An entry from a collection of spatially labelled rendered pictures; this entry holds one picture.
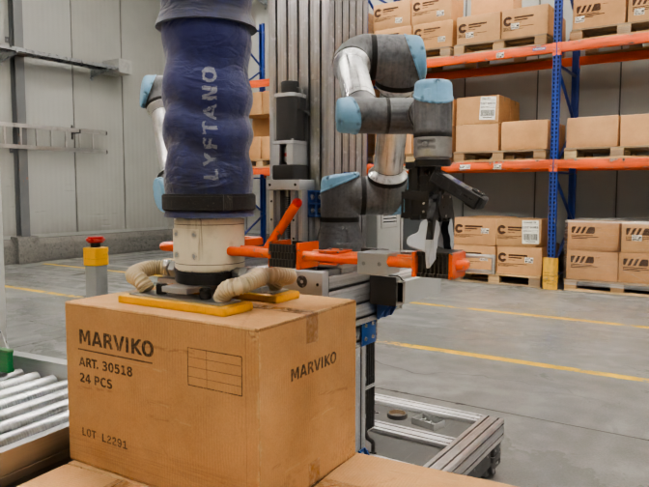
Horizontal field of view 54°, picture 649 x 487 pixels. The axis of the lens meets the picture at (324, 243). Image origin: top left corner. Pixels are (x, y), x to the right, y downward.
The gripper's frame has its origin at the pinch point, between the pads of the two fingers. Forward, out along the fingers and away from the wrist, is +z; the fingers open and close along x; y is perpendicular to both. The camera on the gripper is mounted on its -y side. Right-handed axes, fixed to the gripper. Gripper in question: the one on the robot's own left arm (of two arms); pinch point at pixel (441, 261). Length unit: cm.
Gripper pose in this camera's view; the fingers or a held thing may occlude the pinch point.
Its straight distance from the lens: 128.8
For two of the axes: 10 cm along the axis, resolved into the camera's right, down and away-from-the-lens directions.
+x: -5.3, 0.7, -8.5
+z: 0.0, 10.0, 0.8
